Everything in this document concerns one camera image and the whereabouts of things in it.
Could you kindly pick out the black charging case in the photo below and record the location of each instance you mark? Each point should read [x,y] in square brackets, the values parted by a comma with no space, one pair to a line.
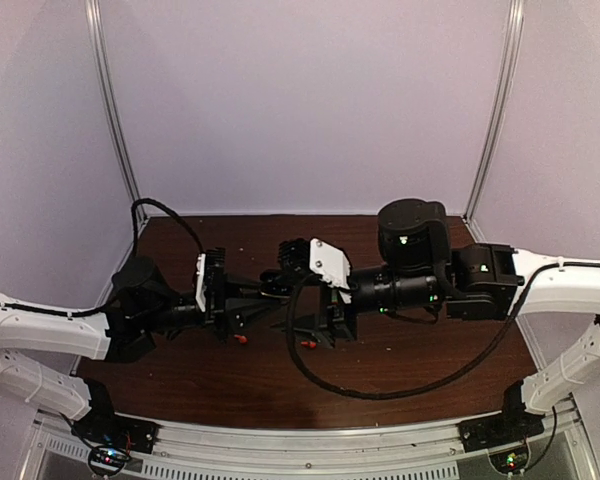
[277,284]

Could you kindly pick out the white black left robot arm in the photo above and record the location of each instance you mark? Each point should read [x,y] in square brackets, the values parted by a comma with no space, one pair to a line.
[121,331]

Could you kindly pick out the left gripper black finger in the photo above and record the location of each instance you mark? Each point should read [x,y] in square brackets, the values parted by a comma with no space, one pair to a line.
[246,311]
[237,285]

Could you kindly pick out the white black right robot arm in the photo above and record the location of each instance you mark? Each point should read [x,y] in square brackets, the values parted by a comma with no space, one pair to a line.
[483,281]

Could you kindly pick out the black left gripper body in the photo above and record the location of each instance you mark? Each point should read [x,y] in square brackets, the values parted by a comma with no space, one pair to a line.
[214,306]

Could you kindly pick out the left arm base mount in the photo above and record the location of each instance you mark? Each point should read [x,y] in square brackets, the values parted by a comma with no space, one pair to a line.
[112,440]

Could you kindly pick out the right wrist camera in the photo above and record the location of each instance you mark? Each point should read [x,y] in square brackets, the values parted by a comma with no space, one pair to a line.
[328,264]

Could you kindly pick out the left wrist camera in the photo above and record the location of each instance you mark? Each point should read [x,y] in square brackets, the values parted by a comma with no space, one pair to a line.
[209,276]

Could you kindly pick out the aluminium front rail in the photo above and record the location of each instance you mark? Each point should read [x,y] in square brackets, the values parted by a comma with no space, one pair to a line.
[431,450]

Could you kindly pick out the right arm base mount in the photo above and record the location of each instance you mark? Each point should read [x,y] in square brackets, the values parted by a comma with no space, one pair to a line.
[505,439]

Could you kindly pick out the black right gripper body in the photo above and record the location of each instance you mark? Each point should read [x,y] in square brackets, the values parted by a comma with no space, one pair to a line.
[340,323]

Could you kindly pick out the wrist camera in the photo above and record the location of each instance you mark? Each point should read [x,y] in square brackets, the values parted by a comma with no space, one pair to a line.
[209,276]
[328,264]

